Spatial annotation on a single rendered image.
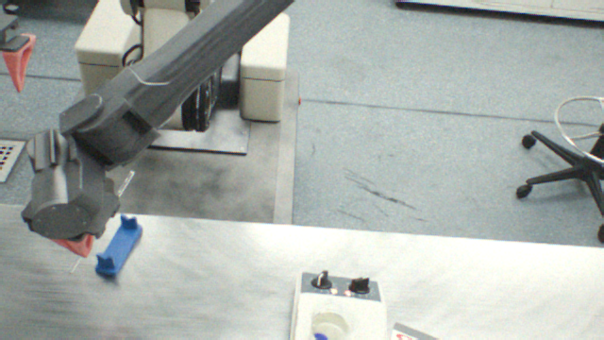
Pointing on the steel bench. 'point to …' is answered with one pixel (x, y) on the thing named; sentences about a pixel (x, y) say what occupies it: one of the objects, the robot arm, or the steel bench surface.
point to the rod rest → (119, 246)
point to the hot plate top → (376, 312)
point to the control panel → (340, 287)
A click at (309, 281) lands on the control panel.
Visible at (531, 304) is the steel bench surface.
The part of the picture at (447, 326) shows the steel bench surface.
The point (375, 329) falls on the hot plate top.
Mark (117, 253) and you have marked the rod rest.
